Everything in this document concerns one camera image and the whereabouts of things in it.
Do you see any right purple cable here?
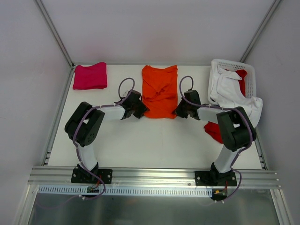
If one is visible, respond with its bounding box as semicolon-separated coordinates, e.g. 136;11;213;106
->
179;75;256;203

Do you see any white plastic laundry basket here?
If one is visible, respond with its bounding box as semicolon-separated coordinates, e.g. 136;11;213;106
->
212;59;256;98

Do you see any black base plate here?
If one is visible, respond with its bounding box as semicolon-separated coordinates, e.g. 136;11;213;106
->
71;166;113;184
195;171;237;187

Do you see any white slotted cable duct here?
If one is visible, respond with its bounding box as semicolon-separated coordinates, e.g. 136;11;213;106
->
38;185;213;197

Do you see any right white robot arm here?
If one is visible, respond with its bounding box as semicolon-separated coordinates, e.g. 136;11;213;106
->
173;90;257;186

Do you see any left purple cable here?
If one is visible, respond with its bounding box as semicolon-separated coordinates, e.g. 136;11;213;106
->
72;77;136;200

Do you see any purple cable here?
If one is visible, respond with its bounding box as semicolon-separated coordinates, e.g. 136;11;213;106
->
179;75;256;203
72;77;136;200

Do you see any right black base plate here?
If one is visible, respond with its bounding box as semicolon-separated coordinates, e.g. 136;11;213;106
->
195;171;237;187

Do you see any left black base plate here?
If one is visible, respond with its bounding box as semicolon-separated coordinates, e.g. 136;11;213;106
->
71;166;113;184

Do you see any white t shirt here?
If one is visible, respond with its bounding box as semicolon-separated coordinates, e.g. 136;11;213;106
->
210;62;263;128

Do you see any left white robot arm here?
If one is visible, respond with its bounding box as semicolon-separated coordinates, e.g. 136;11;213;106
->
64;90;149;183

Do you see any aluminium frame post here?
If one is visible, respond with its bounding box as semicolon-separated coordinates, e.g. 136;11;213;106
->
240;0;283;63
34;0;74;68

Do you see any left aluminium frame post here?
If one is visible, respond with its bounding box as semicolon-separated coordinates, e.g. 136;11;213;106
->
34;0;74;68

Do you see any right aluminium frame post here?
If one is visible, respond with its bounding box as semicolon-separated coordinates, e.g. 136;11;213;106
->
240;0;283;63

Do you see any orange t shirt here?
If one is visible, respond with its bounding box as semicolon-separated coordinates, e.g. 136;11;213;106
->
142;65;178;119

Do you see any aluminium mounting rail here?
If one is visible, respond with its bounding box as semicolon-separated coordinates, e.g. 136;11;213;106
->
28;166;282;189

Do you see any folded pink t shirt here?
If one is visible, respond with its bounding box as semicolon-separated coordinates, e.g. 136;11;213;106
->
73;62;107;90

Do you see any red t shirt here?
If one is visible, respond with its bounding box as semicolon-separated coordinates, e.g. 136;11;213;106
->
204;70;247;144

